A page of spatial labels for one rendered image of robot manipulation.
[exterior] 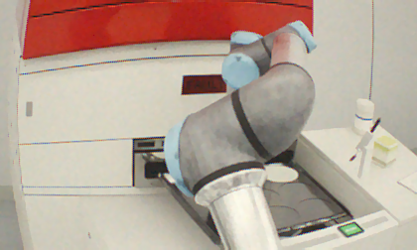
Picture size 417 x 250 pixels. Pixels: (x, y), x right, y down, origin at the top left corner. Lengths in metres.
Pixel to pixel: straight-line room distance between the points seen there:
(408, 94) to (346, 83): 0.70
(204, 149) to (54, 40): 0.59
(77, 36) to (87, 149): 0.32
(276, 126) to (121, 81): 0.67
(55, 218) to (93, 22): 0.57
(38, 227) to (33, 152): 0.25
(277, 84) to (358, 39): 2.79
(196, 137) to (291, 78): 0.17
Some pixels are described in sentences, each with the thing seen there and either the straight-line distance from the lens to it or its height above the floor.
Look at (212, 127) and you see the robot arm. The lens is 1.07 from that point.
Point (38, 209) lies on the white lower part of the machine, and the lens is 1.74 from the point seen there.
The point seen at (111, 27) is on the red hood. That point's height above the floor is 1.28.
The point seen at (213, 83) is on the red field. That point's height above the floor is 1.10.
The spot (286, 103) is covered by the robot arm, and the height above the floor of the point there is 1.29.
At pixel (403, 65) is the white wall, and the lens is 4.18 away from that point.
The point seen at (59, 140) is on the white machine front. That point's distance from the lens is 1.66.
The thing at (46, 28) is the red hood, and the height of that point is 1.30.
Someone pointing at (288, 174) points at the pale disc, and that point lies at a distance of 1.78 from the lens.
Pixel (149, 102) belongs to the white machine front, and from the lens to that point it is 1.69.
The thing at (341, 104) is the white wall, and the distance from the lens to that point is 3.87.
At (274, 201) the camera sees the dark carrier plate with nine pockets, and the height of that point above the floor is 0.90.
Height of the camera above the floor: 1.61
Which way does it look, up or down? 20 degrees down
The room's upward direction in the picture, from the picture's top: 5 degrees clockwise
